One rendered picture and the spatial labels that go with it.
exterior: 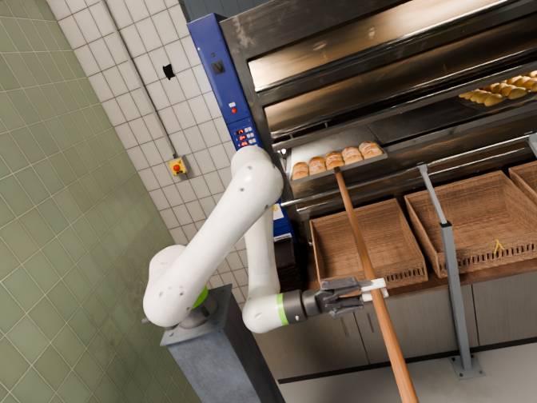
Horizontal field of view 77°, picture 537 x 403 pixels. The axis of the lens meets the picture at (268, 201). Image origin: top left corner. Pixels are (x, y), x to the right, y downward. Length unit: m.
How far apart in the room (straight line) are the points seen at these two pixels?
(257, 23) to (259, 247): 1.28
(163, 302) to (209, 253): 0.18
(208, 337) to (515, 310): 1.61
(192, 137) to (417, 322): 1.65
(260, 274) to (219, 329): 0.21
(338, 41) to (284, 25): 0.29
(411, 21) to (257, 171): 1.43
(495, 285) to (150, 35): 2.20
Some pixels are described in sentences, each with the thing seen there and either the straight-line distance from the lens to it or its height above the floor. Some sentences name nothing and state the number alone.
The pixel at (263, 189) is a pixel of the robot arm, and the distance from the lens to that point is 0.78.
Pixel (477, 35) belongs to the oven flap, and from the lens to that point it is 2.19.
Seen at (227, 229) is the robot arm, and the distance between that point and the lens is 0.82.
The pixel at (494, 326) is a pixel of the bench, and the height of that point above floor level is 0.23.
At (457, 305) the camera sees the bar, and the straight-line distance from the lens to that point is 1.99.
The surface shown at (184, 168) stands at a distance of 2.11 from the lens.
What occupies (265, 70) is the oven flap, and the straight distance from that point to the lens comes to 1.97.
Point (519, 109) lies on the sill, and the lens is 2.33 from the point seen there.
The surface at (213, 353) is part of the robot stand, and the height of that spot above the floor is 1.10.
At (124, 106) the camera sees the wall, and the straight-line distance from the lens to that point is 2.22.
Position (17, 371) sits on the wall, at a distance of 1.53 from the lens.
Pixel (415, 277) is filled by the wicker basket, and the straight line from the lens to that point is 1.99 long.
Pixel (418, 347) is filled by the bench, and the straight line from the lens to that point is 2.22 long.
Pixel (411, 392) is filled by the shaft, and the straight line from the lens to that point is 0.81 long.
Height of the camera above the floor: 1.88
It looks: 22 degrees down
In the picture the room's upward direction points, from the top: 21 degrees counter-clockwise
